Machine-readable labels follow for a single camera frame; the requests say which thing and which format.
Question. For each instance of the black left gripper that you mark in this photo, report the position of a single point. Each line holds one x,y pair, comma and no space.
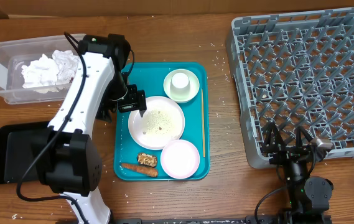
137,100

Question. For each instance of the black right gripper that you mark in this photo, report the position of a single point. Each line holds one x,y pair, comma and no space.
284,153

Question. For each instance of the white paper cup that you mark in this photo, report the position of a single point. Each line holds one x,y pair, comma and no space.
180,84

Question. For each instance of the pale green bowl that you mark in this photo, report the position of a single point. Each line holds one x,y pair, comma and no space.
194,86

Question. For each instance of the small pink bowl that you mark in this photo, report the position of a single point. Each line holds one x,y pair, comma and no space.
180,159

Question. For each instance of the white tissue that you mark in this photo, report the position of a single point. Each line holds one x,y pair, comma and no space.
55,71

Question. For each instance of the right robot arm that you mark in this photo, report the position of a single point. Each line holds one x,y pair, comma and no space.
308,195

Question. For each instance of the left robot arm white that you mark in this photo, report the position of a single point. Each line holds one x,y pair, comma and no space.
65,157

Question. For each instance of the grey dishwasher rack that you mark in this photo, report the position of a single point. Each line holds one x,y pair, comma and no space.
294,70

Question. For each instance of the clear plastic waste bin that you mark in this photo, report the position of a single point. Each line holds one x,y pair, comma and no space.
15,54

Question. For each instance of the large white pink-rimmed plate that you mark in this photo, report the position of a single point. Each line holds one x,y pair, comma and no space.
162,122

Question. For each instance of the teal plastic tray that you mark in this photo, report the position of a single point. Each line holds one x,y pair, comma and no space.
150,77

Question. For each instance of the brown granola bar piece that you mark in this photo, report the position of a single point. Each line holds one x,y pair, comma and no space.
147,160

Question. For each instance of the orange carrot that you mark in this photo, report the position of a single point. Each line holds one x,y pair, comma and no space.
145,170

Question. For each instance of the wooden chopstick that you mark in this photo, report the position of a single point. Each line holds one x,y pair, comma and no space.
203,126

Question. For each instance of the black tray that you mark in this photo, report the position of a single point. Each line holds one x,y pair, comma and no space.
15,152

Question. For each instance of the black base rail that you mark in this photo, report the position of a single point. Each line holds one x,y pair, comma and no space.
264,219

